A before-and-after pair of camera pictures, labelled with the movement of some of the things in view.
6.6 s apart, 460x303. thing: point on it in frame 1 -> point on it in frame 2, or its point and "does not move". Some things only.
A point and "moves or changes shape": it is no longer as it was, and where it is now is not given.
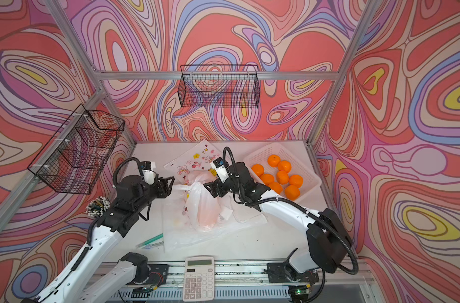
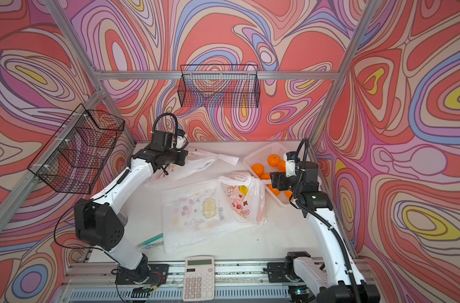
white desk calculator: (199, 279) does not move
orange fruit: (273, 160) does not move
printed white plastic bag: (201, 207) moves or changes shape
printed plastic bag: (195, 166) moves or changes shape
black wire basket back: (219, 86) does not move
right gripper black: (217, 184) -> (279, 178)
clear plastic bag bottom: (178, 235) does not move
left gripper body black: (148, 195) -> (172, 157)
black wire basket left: (74, 158) does not move
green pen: (151, 240) does not move
